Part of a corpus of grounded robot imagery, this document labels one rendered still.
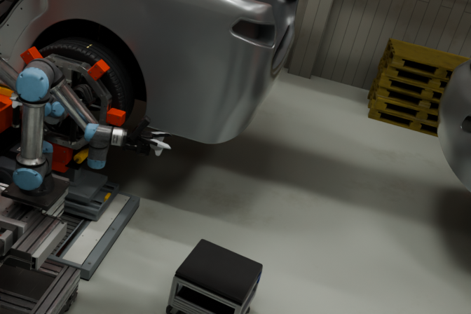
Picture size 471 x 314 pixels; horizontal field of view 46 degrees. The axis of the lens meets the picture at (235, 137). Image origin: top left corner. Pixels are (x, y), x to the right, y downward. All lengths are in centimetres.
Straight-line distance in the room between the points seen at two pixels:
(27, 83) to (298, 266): 230
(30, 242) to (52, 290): 60
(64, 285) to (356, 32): 515
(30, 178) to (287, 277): 193
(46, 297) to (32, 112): 109
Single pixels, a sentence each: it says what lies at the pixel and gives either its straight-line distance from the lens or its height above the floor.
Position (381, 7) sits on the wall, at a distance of 715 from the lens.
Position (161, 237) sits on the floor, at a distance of 379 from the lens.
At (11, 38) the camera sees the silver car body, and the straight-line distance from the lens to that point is 370.
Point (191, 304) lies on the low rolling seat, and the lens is 316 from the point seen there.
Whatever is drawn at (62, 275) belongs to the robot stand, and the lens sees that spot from 314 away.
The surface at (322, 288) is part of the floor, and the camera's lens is 376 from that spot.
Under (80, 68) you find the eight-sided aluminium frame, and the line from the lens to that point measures 325.
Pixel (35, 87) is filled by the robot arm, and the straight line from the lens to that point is 224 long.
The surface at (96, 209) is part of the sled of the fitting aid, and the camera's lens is 372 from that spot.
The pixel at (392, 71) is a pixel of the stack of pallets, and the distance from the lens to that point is 638.
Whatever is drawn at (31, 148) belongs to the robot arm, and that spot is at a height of 112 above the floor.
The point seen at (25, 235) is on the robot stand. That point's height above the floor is 74.
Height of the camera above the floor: 234
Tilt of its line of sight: 27 degrees down
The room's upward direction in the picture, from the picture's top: 13 degrees clockwise
